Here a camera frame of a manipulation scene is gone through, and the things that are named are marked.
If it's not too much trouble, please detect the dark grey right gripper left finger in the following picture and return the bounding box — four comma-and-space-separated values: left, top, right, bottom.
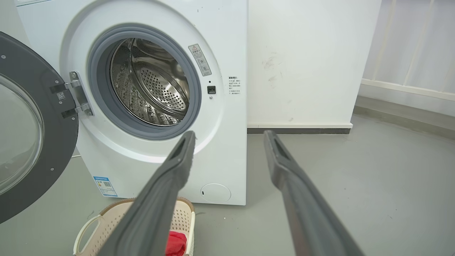
98, 130, 197, 256

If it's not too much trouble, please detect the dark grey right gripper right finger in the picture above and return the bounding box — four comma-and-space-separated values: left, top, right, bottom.
263, 130, 365, 256

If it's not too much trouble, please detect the grey round washer door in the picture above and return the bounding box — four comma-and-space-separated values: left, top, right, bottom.
0, 31, 79, 224

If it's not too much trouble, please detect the white washing machine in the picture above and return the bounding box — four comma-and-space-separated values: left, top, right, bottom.
14, 0, 248, 206

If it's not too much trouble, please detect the metal door hinge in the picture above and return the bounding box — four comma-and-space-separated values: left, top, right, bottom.
65, 71, 94, 117

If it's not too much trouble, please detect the beige perforated laundry basket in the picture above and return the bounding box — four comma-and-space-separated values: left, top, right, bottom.
73, 197, 196, 256

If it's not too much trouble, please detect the red and white garment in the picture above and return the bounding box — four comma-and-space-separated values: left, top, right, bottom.
165, 230, 188, 256

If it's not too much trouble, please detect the blue energy label sticker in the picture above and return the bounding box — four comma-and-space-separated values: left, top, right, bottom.
93, 176, 118, 198

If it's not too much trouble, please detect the round white filter cover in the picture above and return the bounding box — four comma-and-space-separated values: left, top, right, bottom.
200, 183, 231, 204

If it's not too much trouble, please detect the steel perforated drum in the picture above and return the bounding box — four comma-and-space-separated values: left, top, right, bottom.
110, 38, 191, 126

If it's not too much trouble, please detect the small text sticker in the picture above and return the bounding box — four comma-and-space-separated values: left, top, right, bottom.
228, 76, 242, 96

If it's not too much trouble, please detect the grey warning sticker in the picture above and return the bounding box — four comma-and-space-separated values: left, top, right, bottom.
188, 44, 212, 77

